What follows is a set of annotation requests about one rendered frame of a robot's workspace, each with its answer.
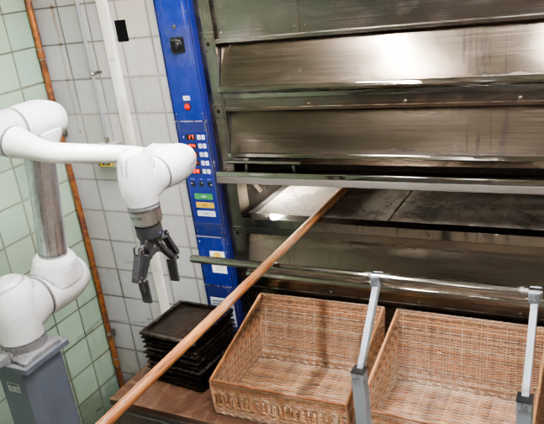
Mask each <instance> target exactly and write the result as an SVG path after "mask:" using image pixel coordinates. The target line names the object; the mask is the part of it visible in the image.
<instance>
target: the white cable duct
mask: <svg viewBox="0 0 544 424"><path fill-rule="evenodd" d="M95 2H96V6H97V11H98V17H99V22H100V26H101V30H102V34H103V42H104V46H105V50H106V54H107V58H108V65H109V70H110V74H111V78H112V82H113V86H114V94H115V97H116V102H117V106H118V110H119V117H120V122H121V125H122V130H123V134H124V141H125V145H126V146H137V145H136V140H135V133H134V129H133V125H132V120H131V116H130V111H129V104H128V99H127V95H126V92H125V87H124V79H123V75H122V71H121V66H120V62H119V55H118V51H117V46H116V42H115V38H114V30H113V25H112V22H111V18H110V13H109V9H108V1H107V0H95ZM151 269H152V273H153V278H154V281H155V286H156V293H157V297H158V301H159V306H160V310H161V314H163V313H164V312H166V311H167V310H169V309H170V305H169V301H168V297H167V292H166V285H165V280H164V276H163V272H162V268H161V260H160V256H159V252H157V253H156V254H155V255H154V256H153V258H152V259H151Z"/></svg>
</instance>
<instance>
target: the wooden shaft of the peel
mask: <svg viewBox="0 0 544 424"><path fill-rule="evenodd" d="M348 190H349V188H340V189H339V190H338V191H337V192H336V193H335V194H334V195H333V196H332V197H331V198H330V199H329V200H327V201H326V202H325V203H324V204H323V205H322V206H321V207H320V208H319V209H318V210H317V211H316V212H315V213H314V214H313V215H312V216H311V217H310V218H309V219H308V220H306V221H305V222H304V223H303V224H302V225H301V226H300V227H299V228H298V229H297V230H296V231H295V232H294V233H293V234H292V235H291V236H290V237H289V238H288V239H287V240H286V241H285V242H284V243H283V244H282V245H281V246H280V247H279V248H278V249H277V250H276V251H275V252H274V253H273V254H272V255H271V256H270V257H269V258H268V259H267V260H265V261H264V262H263V263H262V264H261V265H260V266H259V267H258V268H257V269H256V270H255V271H254V272H253V273H252V274H251V275H250V276H249V277H248V278H247V279H245V280H244V281H243V282H242V283H241V284H240V285H239V286H238V287H237V288H236V289H235V290H234V291H233V292H232V293H231V294H230V295H229V296H228V297H227V298H226V299H224V300H223V301H222V302H221V303H220V304H219V305H218V306H217V307H216V308H215V309H214V310H213V311H212V312H211V313H210V314H209V315H208V316H207V317H206V318H205V319H203V320H202V321H201V322H200V323H199V324H198V325H197V326H196V327H195V328H194V329H193V330H192V331H191V332H190V333H189V334H188V335H187V336H186V337H185V338H184V339H182V340H181V341H180V342H179V343H178V344H177V345H176V346H175V347H174V348H173V349H172V350H171V351H170V352H169V353H168V354H167V355H166V356H165V357H164V358H163V359H162V360H161V361H160V362H159V363H158V364H157V365H156V366H155V367H154V368H153V369H152V370H151V371H150V372H149V373H148V374H147V375H146V376H145V377H144V378H143V379H141V380H140V381H139V382H138V383H137V384H136V385H135V386H134V387H133V388H132V389H131V390H130V391H129V392H128V393H127V394H126V395H125V396H124V397H123V398H121V399H120V400H119V401H118V402H117V403H116V404H115V405H114V406H113V407H112V408H111V409H110V410H109V411H108V412H107V413H106V414H105V415H104V416H103V417H102V418H100V419H99V420H98V421H97V422H96V423H95V424H114V423H115V422H116V421H117V420H118V419H119V418H120V417H121V416H122V415H123V414H124V413H125V412H126V411H127V410H128V409H129V408H130V407H131V406H132V405H133V404H134V403H135V402H136V401H137V400H138V399H139V398H140V397H141V396H142V395H143V394H144V393H145V392H146V391H147V390H148V389H149V388H150V387H151V386H152V385H153V384H154V383H155V382H156V381H157V380H158V379H159V378H160V377H161V376H162V375H163V374H164V373H165V372H166V371H167V370H168V369H169V368H170V367H171V366H172V365H173V364H174V363H175V362H176V361H177V360H178V359H179V358H180V357H181V356H182V355H183V354H184V353H185V352H186V351H187V350H188V349H189V348H190V347H191V346H192V345H193V344H194V343H195V342H196V341H197V340H198V339H199V338H200V337H201V336H202V335H203V334H204V333H205V332H206V331H207V330H208V329H209V328H210V327H211V326H212V325H213V324H214V323H215V322H216V321H217V320H218V319H219V318H220V317H221V316H222V315H223V314H224V313H225V312H226V311H227V310H228V309H229V308H230V307H231V306H232V305H233V304H234V303H235V302H236V301H237V300H238V299H239V298H240V297H241V296H242V295H243V294H244V293H245V292H246V291H247V290H248V289H249V288H250V287H251V286H252V285H253V284H254V283H255V282H256V281H257V280H258V279H259V278H260V277H261V276H262V275H263V274H264V273H265V272H266V271H267V270H268V269H269V268H270V267H271V266H272V265H273V264H274V263H275V262H276V261H277V260H278V259H279V258H280V257H281V256H282V255H283V254H284V253H285V252H286V251H287V250H288V249H289V248H290V247H291V246H292V245H293V244H294V243H295V242H296V241H297V240H298V239H299V238H300V237H301V236H302V235H303V234H304V233H305V232H307V231H308V230H309V229H310V228H311V227H312V226H313V225H314V224H315V223H316V222H317V221H318V220H319V219H320V218H321V217H322V216H323V215H324V214H325V213H326V212H327V211H328V210H329V209H330V208H331V207H332V206H333V205H334V204H335V203H336V202H337V201H338V200H339V199H340V198H341V197H342V196H343V195H344V194H345V193H346V192H347V191H348Z"/></svg>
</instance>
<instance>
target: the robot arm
mask: <svg viewBox="0 0 544 424"><path fill-rule="evenodd" d="M67 125H68V118H67V113H66V111H65V109H64V108H63V107H62V106H61V105H60V104H58V103H56V102H52V101H49V100H43V99H35V100H30V101H27V102H23V103H18V104H15V105H13V106H12V107H10V108H7V109H3V110H0V156H5V157H9V158H13V159H24V166H25V171H26V178H27V183H28V189H29V199H30V204H31V210H32V216H33V222H34V232H35V238H36V243H37V249H38V252H37V253H36V255H35V256H34V258H33V260H32V267H31V270H30V275H29V277H28V276H26V275H23V274H21V273H11V274H7V275H4V276H2V277H1V278H0V368H1V367H3V366H5V365H7V364H9V363H11V364H16V365H18V366H20V367H22V368H26V367H28V366H29V365H30V364H31V363H32V362H33V361H34V360H35V359H37V358H38V357H40V356H41V355H42V354H44V353H45V352H47V351H48V350H49V349H51V348H52V347H53V346H54V345H56V344H58V343H60V342H62V338H61V336H52V335H48V334H47V333H46V330H45V326H44V323H46V322H47V320H48V319H49V317H50V316H51V315H52V314H54V313H55V312H57V311H58V310H61V309H63V308H64V307H66V306H67V305H69V304H70V303H71V302H72V301H74V300H75V299H76V298H78V297H79V296H80V295H81V294H82V293H83V291H84V290H85V289H86V287H87V285H88V283H89V280H90V272H89V269H88V266H87V264H86V263H85V262H84V261H83V260H82V259H81V258H80V257H77V256H76V253H75V252H74V251H73V250H71V249H70V248H68V247H67V244H66V233H65V226H64V220H63V213H62V206H61V194H60V188H59V181H58V174H57V168H56V163H65V164H76V163H117V174H118V180H119V188H120V192H121V194H122V197H123V199H124V201H125V203H126V205H127V210H128V212H129V219H130V223H131V225H132V226H134V227H135V234H136V237H137V238H138V239H139V240H140V246H139V247H134V248H133V253H134V261H133V271H132V280H131V282H132V283H134V284H138V285H139V289H140V292H141V296H142V299H143V302H144V303H150V304H151V303H153V300H152V296H151V289H150V285H149V281H148V280H146V276H147V273H148V269H149V266H150V261H151V259H152V258H153V256H154V255H155V254H156V253H157V252H162V253H163V254H164V255H165V256H167V257H168V259H167V260H166V262H167V266H168V271H169V274H170V279H171V281H180V278H179V273H178V269H177V259H178V258H179V256H178V255H179V254H180V251H179V250H178V248H177V246H176V244H175V243H174V241H173V240H172V238H171V237H170V235H169V231H168V230H163V229H162V225H161V220H162V212H161V206H160V201H159V195H160V194H161V193H162V192H163V191H164V190H165V189H166V188H170V187H173V186H175V185H177V184H179V183H180V182H182V181H183V180H185V179H186V178H188V177H189V176H190V175H191V174H192V173H193V171H194V169H195V167H196V162H197V157H196V154H195V152H194V150H193V148H192V147H190V146H188V145H185V144H181V143H176V144H172V143H170V144H156V143H153V144H150V145H149V146H148V147H141V146H122V145H99V144H75V143H60V142H61V136H62V134H63V133H64V132H65V130H66V127H67ZM162 241H164V243H165V244H166V245H165V244H164V243H163V242H162ZM145 254H146V255H149V256H145ZM177 254H178V255H177ZM141 277H142V278H141Z"/></svg>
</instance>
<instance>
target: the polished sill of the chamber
mask: <svg viewBox="0 0 544 424"><path fill-rule="evenodd" d="M310 217H311V216H299V215H271V214H257V213H248V214H247V215H245V216H244V217H243V218H242V221H243V226H247V227H260V228H272V229H284V230H297V229H298V228H299V227H300V226H301V225H302V224H303V223H304V222H305V221H306V220H308V219H309V218H310ZM308 231H318V232H331V233H343V234H355V235H367V236H390V237H403V238H415V239H426V240H438V241H461V242H474V243H486V244H498V245H510V246H533V247H544V231H540V230H526V229H511V228H497V227H482V226H469V225H441V224H426V223H412V222H398V221H384V220H356V219H342V218H327V217H321V218H320V219H319V220H318V221H317V222H316V223H315V224H314V225H313V226H312V227H311V228H310V229H309V230H308Z"/></svg>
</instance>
